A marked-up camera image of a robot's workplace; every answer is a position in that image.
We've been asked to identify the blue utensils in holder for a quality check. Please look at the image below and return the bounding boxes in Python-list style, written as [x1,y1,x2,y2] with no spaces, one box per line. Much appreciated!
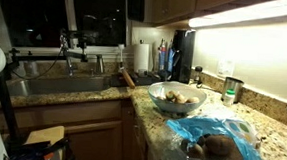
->
[156,37,178,82]

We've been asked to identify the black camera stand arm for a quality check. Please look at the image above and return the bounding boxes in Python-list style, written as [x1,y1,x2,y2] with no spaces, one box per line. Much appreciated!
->
[0,45,89,150]

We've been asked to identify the white wall outlet plate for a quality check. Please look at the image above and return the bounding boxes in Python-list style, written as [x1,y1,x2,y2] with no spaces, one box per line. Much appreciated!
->
[216,58,236,80]

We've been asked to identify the wooden lower cabinet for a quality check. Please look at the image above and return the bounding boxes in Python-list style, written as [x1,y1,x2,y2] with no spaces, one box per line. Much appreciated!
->
[0,91,150,160]

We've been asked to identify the stainless steel sink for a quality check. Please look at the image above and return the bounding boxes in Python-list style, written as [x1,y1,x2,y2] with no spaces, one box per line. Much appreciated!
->
[5,70,113,104]

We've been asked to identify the wooden rolling pin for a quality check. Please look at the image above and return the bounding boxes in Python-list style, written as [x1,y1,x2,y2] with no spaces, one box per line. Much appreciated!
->
[118,67,138,91]

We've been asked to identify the black stereo camera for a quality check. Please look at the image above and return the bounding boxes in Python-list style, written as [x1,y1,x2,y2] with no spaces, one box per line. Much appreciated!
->
[59,28,100,51]

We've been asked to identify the wooden upper cabinet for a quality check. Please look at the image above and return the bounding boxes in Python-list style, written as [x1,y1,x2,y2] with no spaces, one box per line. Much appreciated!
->
[143,0,280,33]

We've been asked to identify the wooden cabinet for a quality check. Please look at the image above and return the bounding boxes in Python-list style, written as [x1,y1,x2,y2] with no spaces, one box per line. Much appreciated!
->
[0,91,150,160]
[143,0,280,33]

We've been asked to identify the dark kitchen window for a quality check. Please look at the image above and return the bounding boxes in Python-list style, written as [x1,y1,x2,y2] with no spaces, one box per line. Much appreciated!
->
[0,0,130,55]

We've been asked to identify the white bottle green cap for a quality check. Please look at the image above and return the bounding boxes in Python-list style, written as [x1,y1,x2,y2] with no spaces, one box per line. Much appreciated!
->
[222,88,236,108]

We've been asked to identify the brown russet potato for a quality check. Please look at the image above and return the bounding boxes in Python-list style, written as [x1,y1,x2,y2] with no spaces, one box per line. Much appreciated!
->
[164,89,178,102]
[185,96,201,105]
[203,133,237,159]
[187,142,206,160]
[174,92,188,105]

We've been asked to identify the white dish brush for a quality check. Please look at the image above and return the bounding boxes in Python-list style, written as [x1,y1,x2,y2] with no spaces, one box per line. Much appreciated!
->
[116,42,127,70]

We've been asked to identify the small jar black lid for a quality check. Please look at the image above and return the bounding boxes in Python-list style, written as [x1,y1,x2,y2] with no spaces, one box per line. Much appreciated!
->
[192,65,204,86]

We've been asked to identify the white paper towel roll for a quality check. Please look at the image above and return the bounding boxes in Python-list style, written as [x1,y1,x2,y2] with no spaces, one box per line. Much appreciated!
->
[132,38,152,74]

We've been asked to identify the blue clear plastic potato bag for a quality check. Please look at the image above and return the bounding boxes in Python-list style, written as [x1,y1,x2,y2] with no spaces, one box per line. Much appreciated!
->
[160,103,273,160]

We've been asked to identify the clear glass bowl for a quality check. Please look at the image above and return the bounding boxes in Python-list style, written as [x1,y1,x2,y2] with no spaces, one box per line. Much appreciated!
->
[146,79,208,116]

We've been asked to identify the steel kitchen faucet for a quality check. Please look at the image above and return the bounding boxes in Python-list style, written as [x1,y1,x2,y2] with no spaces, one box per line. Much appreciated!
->
[57,34,78,78]

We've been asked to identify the black drying tray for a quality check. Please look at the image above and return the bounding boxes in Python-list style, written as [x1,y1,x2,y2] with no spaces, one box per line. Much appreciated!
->
[109,71,162,91]

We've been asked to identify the tan wooden block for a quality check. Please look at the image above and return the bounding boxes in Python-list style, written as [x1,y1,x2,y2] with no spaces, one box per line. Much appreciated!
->
[23,123,67,160]

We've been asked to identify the black coffee maker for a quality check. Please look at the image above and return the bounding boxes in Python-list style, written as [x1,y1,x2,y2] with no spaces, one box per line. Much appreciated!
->
[169,28,197,85]

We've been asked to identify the stainless steel cup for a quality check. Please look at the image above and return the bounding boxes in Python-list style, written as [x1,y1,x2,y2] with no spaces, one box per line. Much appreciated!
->
[220,76,245,104]

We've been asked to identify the under cabinet light strip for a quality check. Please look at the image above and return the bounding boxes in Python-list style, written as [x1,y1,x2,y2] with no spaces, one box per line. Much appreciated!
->
[188,0,287,35]

